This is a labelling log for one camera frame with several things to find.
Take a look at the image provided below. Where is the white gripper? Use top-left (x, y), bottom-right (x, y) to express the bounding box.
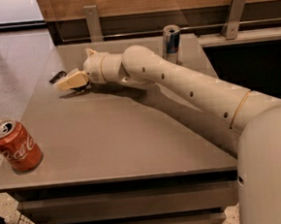
top-left (51, 48), bottom-right (106, 91)

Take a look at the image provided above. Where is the dark chocolate rxbar wrapper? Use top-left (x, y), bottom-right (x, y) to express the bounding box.
top-left (49, 69), bottom-right (89, 91)

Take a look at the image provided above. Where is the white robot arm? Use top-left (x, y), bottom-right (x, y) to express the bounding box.
top-left (51, 45), bottom-right (281, 224)

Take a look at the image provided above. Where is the red coca-cola can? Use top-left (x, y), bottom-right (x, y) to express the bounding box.
top-left (0, 117), bottom-right (43, 172)

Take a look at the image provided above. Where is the grey drawer cabinet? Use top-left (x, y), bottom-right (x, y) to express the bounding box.
top-left (0, 45), bottom-right (238, 224)

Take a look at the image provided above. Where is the blue silver red bull can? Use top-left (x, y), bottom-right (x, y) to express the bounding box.
top-left (163, 24), bottom-right (181, 64)

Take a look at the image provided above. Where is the left metal bracket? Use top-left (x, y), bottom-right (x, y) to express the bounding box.
top-left (83, 5), bottom-right (104, 43)

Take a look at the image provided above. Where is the metal bracket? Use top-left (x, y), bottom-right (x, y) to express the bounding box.
top-left (222, 0), bottom-right (246, 40)
top-left (83, 5), bottom-right (104, 43)

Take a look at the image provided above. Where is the right metal bracket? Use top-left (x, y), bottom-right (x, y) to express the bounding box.
top-left (222, 0), bottom-right (246, 40)

